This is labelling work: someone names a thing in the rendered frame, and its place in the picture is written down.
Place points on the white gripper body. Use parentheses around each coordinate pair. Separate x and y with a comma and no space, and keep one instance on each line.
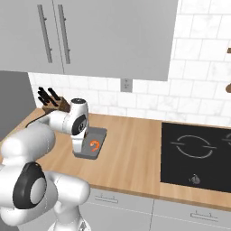
(78,145)

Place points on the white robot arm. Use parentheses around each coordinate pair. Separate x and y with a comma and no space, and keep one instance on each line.
(27,144)

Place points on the orange shrimp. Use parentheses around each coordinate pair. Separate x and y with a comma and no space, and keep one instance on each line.
(95,145)

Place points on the grey meat container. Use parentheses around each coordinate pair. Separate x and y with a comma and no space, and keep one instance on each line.
(99,133)

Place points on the brown wooden knife block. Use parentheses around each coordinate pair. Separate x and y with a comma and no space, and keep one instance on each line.
(62,105)

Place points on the grey fridge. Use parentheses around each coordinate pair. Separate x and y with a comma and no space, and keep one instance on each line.
(15,102)

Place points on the grey drawer front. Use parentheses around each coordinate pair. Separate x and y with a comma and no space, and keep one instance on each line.
(123,213)
(186,219)

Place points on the wide grey cupboard door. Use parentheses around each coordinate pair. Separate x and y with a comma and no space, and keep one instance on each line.
(120,36)

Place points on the black hob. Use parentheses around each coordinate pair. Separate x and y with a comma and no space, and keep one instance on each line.
(195,159)

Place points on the narrow grey cupboard door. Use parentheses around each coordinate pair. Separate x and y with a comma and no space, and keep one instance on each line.
(24,36)

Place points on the grey hob knob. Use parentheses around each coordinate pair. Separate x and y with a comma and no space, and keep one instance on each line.
(195,179)

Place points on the brown wooden shelf piece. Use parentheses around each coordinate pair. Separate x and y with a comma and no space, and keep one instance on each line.
(229,50)
(229,88)

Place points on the grey wall socket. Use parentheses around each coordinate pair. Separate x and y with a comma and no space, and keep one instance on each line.
(126,85)

